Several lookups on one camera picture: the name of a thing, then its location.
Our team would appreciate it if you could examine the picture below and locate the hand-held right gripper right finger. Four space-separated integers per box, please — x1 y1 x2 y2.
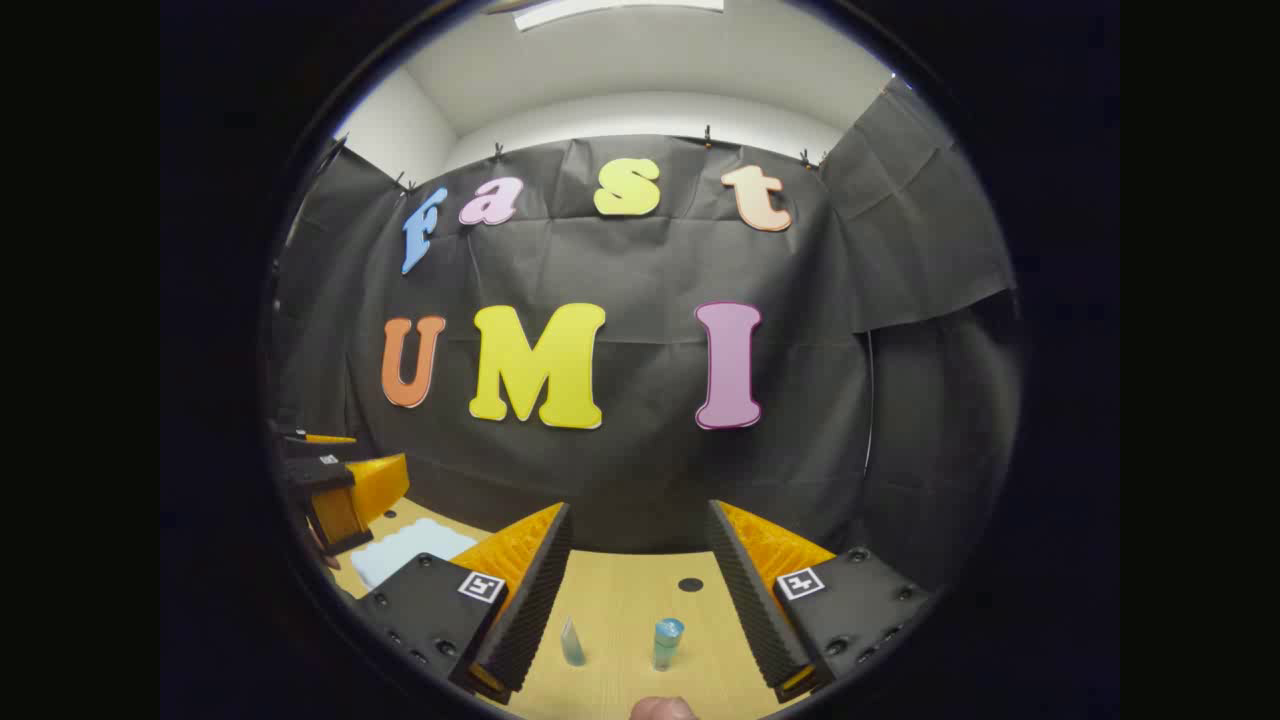
705 499 938 706

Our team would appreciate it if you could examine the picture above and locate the light blue suitcase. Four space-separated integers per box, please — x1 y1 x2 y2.
350 518 479 591

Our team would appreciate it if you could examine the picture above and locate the black backdrop cloth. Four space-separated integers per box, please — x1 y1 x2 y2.
270 78 1023 591

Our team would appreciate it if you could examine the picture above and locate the ceiling light panel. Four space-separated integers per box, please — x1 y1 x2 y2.
513 0 726 32

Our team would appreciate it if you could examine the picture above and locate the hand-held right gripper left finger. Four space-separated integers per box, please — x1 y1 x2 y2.
352 502 575 706

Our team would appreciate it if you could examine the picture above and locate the blue skin care bottle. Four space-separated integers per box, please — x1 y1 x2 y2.
653 617 686 673

